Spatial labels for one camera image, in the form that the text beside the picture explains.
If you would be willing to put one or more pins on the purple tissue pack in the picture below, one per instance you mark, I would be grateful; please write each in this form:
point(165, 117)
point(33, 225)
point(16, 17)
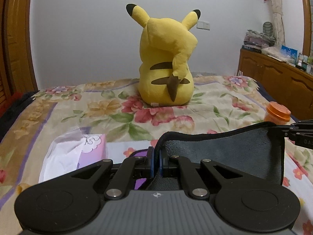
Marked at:
point(73, 151)

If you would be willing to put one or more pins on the grey towel with black edge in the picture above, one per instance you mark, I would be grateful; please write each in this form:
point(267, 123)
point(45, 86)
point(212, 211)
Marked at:
point(220, 149)

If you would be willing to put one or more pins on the orange lidded jar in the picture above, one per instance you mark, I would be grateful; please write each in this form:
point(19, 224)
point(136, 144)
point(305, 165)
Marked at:
point(278, 112)

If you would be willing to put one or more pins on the wooden cabinet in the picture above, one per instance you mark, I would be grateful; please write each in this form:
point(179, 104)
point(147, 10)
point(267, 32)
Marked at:
point(273, 83)

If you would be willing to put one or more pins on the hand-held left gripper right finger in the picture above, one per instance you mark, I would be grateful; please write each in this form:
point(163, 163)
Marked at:
point(161, 164)

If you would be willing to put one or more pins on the white wall switch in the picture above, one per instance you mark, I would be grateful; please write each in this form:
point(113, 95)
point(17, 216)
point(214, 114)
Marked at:
point(203, 26)

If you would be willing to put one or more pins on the wooden window frame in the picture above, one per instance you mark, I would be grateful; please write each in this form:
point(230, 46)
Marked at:
point(307, 22)

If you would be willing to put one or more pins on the wooden door frame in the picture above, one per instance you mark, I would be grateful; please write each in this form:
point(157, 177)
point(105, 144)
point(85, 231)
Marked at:
point(14, 39)

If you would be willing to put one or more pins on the floral blanket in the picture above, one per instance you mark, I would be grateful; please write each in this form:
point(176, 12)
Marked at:
point(97, 107)

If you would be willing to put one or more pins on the yellow plush toy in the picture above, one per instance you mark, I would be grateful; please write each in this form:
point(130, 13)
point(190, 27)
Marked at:
point(163, 61)

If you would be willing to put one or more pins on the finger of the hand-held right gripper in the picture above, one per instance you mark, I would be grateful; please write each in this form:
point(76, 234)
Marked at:
point(281, 129)

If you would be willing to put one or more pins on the stack of newspapers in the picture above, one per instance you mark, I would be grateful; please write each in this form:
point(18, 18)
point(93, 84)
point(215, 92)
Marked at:
point(258, 40)

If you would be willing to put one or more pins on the beige curtain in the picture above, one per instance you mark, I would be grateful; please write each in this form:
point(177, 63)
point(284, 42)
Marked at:
point(277, 14)

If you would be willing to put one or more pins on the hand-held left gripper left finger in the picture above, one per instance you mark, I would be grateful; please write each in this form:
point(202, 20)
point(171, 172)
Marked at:
point(151, 163)

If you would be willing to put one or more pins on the group of small bottles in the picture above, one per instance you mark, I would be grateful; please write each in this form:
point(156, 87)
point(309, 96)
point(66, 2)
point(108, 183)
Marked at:
point(305, 63)

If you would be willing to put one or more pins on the blue printed box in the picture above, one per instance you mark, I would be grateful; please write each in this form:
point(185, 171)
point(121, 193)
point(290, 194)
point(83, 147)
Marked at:
point(290, 54)

